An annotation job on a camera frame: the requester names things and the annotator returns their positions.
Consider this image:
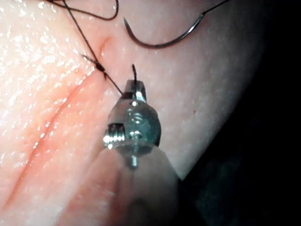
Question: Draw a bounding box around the right arm needle driver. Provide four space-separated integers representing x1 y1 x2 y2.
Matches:
103 97 162 156

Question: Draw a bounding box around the right arm needle driver jaw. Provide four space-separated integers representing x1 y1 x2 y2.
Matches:
121 79 136 101
135 80 148 103

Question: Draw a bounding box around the black thread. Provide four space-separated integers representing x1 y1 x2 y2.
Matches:
44 0 232 97

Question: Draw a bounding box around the black stitching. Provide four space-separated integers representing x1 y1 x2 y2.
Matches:
81 54 109 79

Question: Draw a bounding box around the curved steel needle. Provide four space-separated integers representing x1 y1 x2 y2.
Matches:
123 12 205 49

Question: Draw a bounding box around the tissue pad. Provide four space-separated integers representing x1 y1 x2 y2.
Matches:
0 0 268 226

